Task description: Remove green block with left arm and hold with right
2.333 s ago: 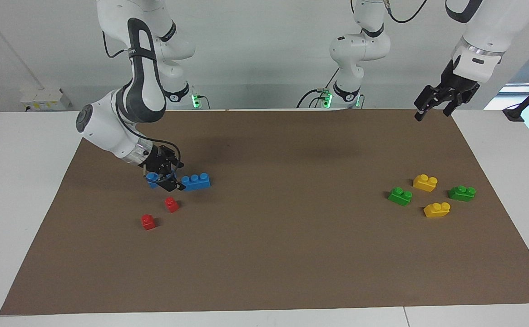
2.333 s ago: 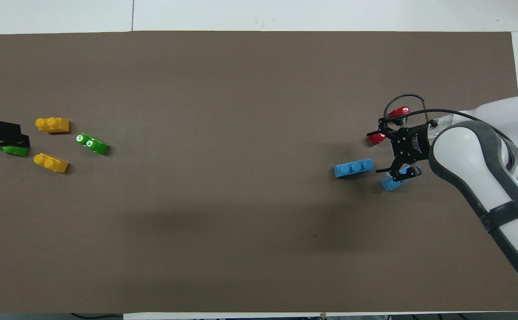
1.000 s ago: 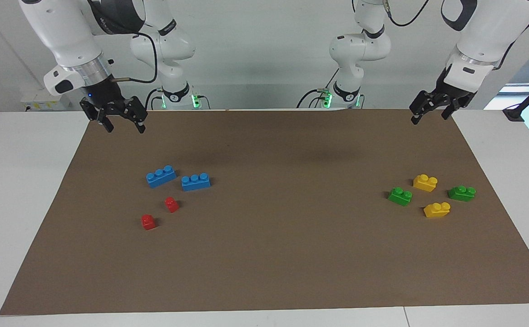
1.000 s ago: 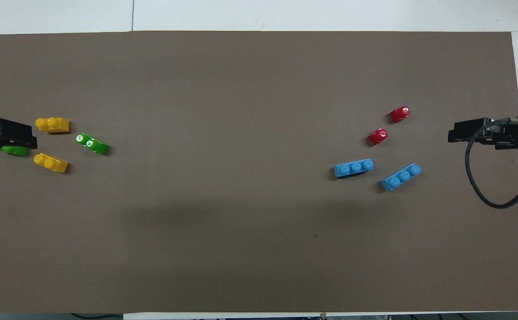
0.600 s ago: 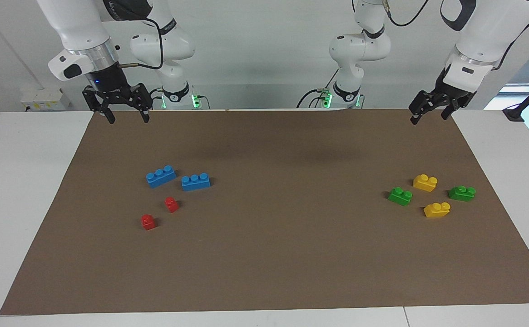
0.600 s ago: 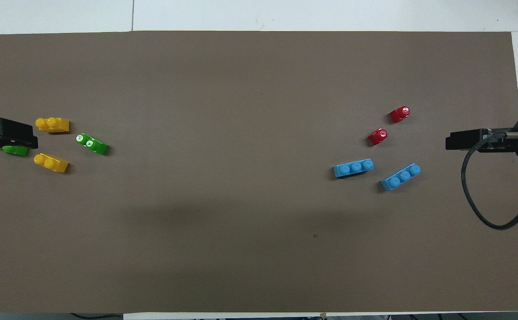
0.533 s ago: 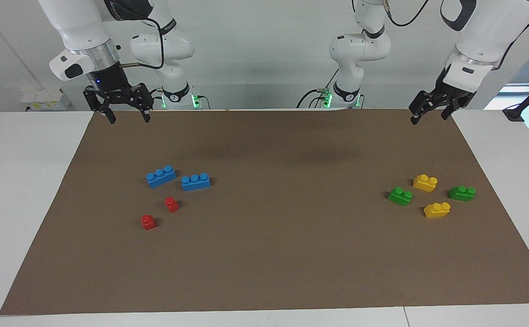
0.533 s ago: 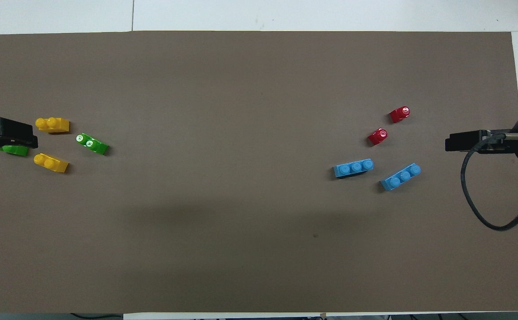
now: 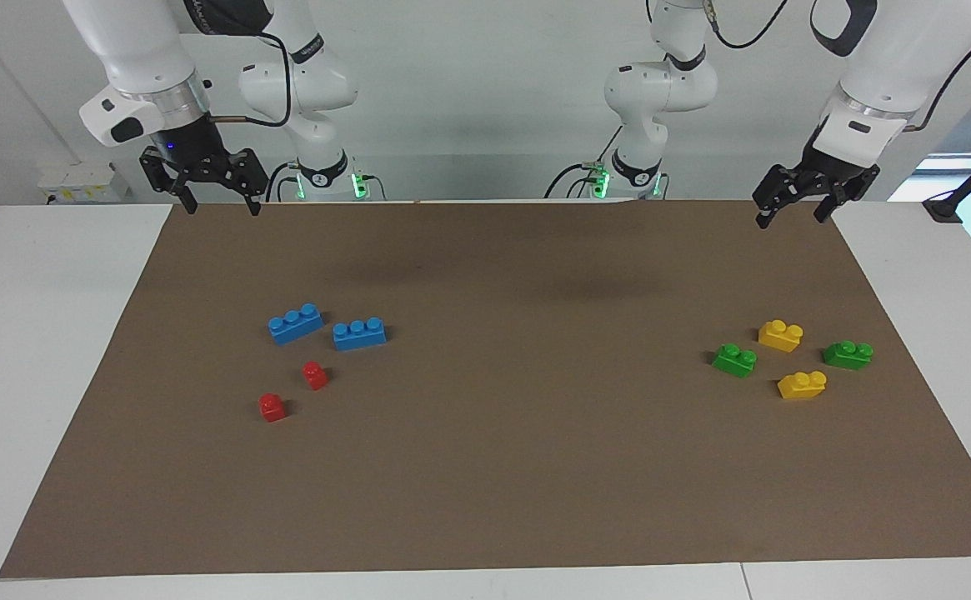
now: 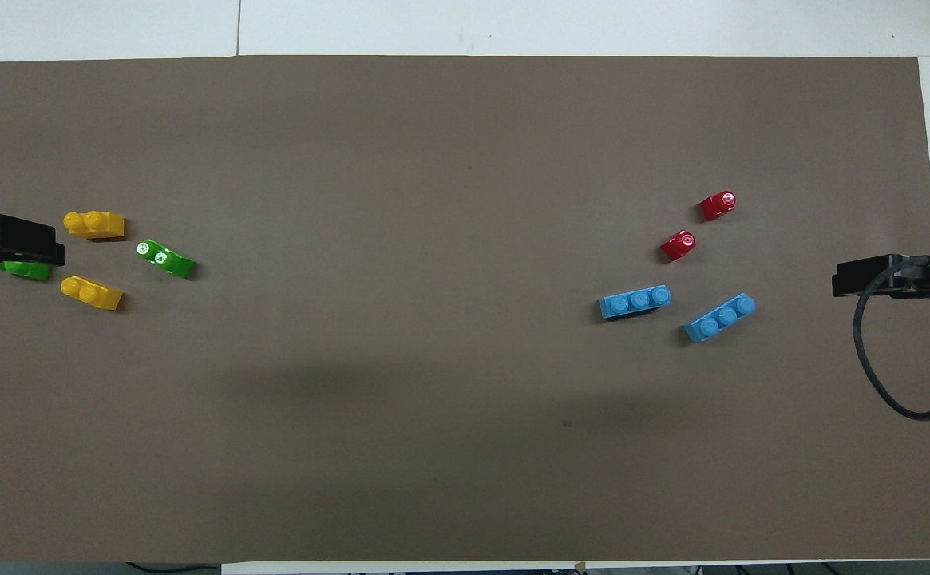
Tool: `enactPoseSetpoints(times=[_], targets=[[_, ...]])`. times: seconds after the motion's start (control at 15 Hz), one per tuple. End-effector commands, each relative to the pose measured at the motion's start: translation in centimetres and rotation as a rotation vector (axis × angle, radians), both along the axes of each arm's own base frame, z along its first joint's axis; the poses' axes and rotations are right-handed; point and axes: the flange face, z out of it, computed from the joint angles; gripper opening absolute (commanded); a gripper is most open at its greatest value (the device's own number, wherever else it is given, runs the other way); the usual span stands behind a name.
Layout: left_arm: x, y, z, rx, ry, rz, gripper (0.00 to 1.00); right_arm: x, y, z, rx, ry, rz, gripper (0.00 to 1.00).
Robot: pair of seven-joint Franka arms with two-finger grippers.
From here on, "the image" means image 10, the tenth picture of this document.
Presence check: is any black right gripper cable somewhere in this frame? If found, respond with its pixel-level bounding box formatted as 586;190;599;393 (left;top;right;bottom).
853;254;930;421

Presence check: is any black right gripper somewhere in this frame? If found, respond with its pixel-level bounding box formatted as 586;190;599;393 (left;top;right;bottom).
832;255;930;301

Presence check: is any thin black cable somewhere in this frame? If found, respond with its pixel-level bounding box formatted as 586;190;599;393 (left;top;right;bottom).
125;562;222;575

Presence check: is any red one-stud toy block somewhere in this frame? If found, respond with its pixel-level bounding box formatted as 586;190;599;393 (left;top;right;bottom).
659;231;697;263
699;190;737;222

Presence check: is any blue three-stud toy block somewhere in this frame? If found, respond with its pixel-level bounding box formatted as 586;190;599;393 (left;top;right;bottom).
683;293;757;344
598;285;671;321

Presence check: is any brown table mat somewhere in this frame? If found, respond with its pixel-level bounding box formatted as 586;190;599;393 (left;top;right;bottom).
0;54;930;564

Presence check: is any yellow two-stud toy block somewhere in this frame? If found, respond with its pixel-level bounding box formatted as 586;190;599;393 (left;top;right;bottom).
63;210;126;240
60;275;125;311

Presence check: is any green two-stud toy block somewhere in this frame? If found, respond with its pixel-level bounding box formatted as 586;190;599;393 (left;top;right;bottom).
0;260;53;282
136;239;196;280

